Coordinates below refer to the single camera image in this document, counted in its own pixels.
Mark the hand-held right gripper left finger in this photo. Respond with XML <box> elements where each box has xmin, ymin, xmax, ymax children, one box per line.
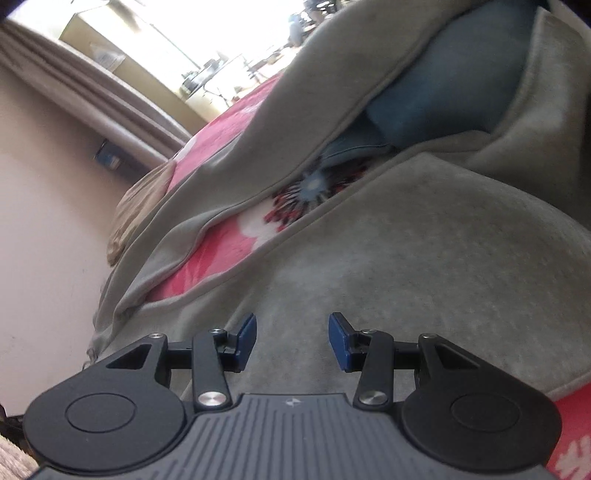
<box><xmin>105</xmin><ymin>312</ymin><xmax>258</xmax><ymax>413</ymax></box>

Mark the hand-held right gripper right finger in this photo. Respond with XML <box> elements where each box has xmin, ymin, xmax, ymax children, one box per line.
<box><xmin>327</xmin><ymin>312</ymin><xmax>482</xmax><ymax>411</ymax></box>

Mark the grey hoodie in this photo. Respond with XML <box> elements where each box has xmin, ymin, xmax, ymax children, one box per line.
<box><xmin>88</xmin><ymin>0</ymin><xmax>591</xmax><ymax>407</ymax></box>

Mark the red floral blanket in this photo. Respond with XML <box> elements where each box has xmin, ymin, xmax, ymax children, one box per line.
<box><xmin>148</xmin><ymin>71</ymin><xmax>591</xmax><ymax>480</ymax></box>

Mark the beige folded cloth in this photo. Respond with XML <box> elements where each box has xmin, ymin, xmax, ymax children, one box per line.
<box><xmin>107</xmin><ymin>161</ymin><xmax>176</xmax><ymax>267</ymax></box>

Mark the blue water dispenser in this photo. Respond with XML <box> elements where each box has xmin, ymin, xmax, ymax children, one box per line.
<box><xmin>93</xmin><ymin>140</ymin><xmax>139</xmax><ymax>174</ymax></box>

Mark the folding table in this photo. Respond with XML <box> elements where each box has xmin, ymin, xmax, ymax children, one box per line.
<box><xmin>182</xmin><ymin>53</ymin><xmax>259</xmax><ymax>104</ymax></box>

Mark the blue cloth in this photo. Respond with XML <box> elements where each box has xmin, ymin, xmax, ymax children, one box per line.
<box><xmin>318</xmin><ymin>7</ymin><xmax>536</xmax><ymax>172</ymax></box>

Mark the grey curtain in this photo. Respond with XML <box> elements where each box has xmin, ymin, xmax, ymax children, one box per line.
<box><xmin>0</xmin><ymin>21</ymin><xmax>192</xmax><ymax>171</ymax></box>

